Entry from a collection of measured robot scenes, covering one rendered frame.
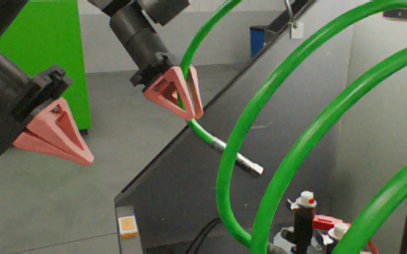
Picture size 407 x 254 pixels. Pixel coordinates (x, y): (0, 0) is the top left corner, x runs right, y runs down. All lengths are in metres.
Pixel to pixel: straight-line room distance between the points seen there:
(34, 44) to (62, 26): 0.28
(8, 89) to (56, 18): 3.27
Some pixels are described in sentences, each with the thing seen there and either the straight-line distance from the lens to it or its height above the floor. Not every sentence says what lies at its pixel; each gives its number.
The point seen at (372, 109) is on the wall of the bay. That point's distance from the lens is 0.86.
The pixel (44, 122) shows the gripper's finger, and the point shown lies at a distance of 0.40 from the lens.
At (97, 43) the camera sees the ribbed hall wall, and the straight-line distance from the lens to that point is 6.93.
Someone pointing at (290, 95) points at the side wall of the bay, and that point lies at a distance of 0.85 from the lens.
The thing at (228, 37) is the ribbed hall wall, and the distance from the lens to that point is 7.49.
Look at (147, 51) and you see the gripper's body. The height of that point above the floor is 1.29.
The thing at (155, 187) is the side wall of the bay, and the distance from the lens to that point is 0.82.
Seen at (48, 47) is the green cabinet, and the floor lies 0.90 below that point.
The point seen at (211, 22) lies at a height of 1.34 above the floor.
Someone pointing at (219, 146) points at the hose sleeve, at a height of 1.15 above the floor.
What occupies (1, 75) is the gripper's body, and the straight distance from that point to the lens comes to 0.42.
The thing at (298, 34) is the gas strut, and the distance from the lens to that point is 0.82.
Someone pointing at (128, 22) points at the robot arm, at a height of 1.33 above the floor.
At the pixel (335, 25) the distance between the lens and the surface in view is 0.39.
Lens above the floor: 1.38
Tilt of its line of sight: 20 degrees down
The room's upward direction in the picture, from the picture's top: straight up
